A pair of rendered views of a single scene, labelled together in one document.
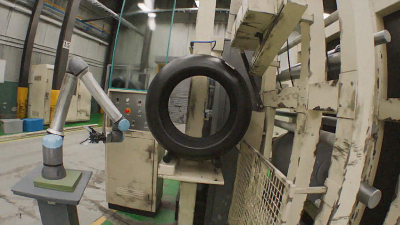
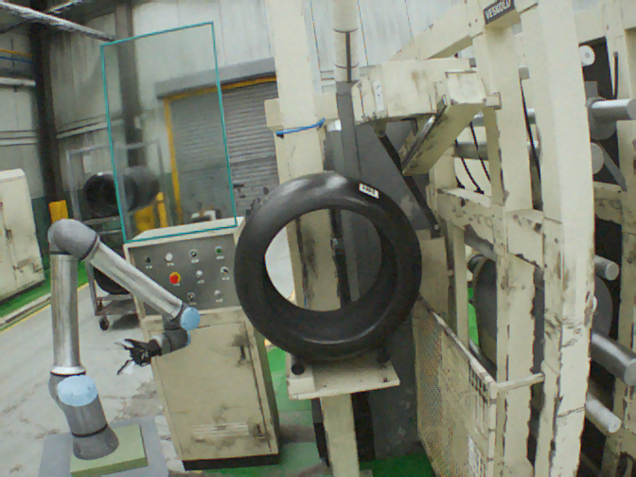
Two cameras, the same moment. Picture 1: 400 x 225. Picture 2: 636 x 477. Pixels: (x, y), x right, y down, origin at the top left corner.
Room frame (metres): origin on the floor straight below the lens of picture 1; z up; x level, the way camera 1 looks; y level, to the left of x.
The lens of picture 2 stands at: (-0.48, 0.11, 1.60)
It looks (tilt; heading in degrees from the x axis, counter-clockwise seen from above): 11 degrees down; 357
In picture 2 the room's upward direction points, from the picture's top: 7 degrees counter-clockwise
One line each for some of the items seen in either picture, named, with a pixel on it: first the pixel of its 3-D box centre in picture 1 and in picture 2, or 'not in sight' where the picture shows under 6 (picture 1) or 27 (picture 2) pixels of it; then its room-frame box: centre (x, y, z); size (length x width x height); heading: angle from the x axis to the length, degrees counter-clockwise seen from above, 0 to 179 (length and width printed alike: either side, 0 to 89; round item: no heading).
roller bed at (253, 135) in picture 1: (249, 131); (422, 272); (1.43, -0.37, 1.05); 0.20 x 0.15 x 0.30; 179
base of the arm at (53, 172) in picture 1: (53, 168); (92, 435); (1.06, 0.96, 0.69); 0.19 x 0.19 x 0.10
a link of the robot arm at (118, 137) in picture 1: (116, 136); (174, 339); (1.53, 0.66, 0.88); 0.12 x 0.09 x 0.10; 139
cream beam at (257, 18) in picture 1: (258, 24); (403, 97); (1.09, -0.28, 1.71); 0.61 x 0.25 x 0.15; 179
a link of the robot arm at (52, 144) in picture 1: (52, 148); (80, 402); (1.07, 0.96, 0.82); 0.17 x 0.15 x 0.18; 39
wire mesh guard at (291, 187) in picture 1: (247, 211); (446, 416); (0.98, -0.32, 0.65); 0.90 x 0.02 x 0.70; 179
